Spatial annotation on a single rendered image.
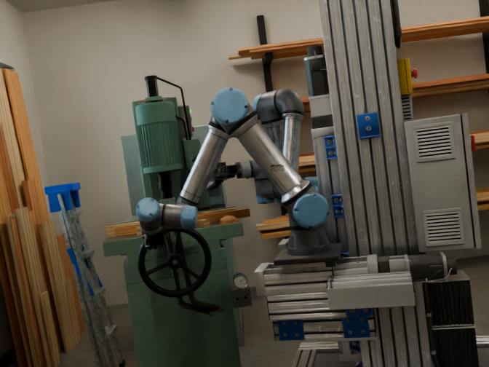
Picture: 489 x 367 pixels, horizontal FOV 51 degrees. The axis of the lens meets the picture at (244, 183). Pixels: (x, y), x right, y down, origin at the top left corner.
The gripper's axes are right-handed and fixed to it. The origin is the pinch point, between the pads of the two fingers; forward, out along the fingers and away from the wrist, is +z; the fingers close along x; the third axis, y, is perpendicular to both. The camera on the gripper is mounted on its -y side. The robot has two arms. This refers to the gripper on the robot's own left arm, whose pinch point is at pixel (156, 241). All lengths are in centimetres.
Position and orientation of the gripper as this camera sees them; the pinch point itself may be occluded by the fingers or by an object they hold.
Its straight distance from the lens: 198.4
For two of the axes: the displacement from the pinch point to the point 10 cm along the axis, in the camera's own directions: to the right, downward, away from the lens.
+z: -0.6, 4.7, 8.8
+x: 9.8, -1.4, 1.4
